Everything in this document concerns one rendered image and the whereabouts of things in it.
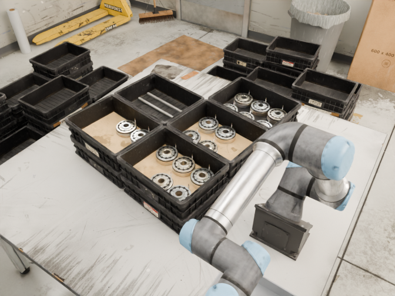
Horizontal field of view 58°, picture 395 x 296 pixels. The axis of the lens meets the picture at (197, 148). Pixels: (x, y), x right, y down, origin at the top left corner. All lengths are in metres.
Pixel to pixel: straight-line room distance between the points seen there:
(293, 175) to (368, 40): 2.78
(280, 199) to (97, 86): 2.09
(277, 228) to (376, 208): 1.47
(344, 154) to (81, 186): 1.24
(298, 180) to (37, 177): 1.24
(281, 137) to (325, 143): 0.12
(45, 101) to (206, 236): 2.16
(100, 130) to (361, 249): 1.75
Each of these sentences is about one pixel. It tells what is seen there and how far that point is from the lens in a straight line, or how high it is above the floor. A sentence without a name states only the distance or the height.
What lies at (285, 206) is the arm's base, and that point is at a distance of 1.43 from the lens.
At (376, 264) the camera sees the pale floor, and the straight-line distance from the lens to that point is 2.55.
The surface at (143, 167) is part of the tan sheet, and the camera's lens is 1.66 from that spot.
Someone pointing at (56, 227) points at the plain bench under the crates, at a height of 0.70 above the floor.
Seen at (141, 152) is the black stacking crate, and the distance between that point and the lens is 1.67.
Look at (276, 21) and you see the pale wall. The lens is 4.53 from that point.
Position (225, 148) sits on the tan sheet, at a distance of 1.74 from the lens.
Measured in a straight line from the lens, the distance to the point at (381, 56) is 4.07.
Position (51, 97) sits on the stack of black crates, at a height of 0.49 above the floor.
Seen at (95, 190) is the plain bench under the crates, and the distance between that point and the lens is 1.79.
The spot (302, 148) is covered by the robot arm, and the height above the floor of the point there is 1.34.
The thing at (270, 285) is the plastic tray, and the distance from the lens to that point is 1.24.
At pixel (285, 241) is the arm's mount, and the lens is 1.49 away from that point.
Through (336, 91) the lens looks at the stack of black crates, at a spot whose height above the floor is 0.49.
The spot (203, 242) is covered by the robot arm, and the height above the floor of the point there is 1.26.
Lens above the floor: 1.99
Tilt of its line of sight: 42 degrees down
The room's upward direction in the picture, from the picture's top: straight up
